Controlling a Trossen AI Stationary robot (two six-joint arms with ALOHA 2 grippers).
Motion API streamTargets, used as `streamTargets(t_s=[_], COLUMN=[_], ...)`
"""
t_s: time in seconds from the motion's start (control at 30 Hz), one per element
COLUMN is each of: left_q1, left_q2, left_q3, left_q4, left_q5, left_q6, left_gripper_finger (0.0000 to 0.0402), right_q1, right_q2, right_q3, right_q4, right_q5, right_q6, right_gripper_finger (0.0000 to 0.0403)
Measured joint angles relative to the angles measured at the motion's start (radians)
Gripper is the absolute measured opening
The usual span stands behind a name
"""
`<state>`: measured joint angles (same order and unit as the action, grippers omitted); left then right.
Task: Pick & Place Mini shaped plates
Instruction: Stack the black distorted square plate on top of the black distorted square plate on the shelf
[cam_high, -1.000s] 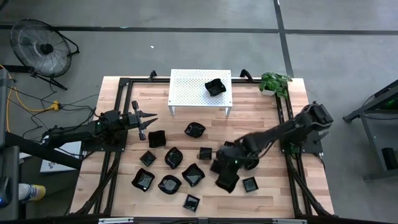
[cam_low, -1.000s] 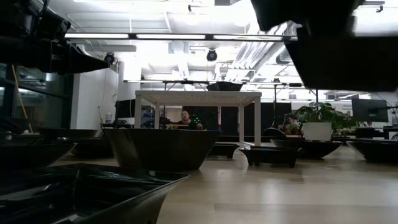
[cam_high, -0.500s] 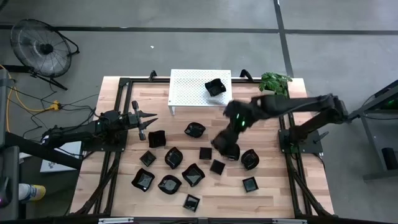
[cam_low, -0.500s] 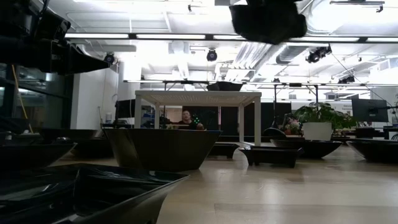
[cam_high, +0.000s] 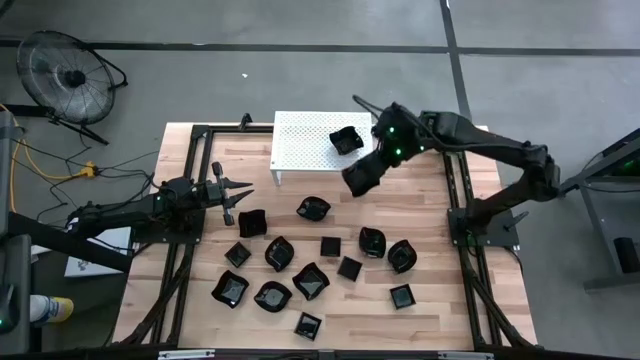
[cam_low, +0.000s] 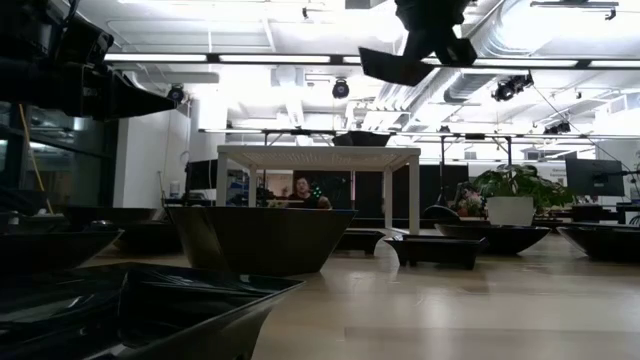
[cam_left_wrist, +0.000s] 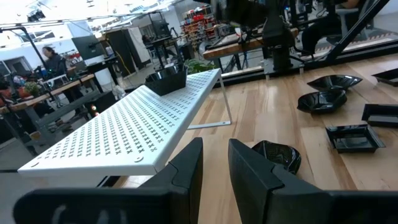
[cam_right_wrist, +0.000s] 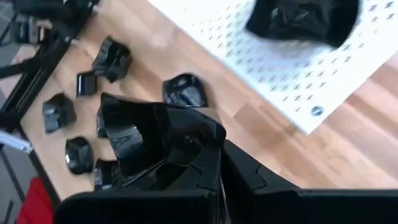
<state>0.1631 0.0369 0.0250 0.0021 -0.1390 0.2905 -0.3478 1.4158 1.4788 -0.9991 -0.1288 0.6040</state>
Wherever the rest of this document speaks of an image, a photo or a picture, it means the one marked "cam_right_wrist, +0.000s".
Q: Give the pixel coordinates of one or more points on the round black plastic packet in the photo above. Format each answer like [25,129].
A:
[185,91]

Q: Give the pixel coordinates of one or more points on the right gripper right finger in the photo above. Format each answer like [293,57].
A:
[242,174]

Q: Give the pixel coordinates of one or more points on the black leaf-shaped mini plate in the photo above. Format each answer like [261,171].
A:
[101,124]

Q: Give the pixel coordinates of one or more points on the silver aluminium extrusion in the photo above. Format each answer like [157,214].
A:
[15,141]

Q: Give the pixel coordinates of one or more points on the black aluminium table frame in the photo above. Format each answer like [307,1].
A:
[40,71]

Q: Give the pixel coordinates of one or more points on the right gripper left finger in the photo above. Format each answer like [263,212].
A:
[205,174]

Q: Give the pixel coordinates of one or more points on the black square mini plate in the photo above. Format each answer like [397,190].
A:
[104,174]
[87,84]
[140,124]

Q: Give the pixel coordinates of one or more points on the white perforated metal shelf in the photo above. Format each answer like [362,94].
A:
[280,71]

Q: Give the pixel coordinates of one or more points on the red plastic object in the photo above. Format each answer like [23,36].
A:
[34,202]

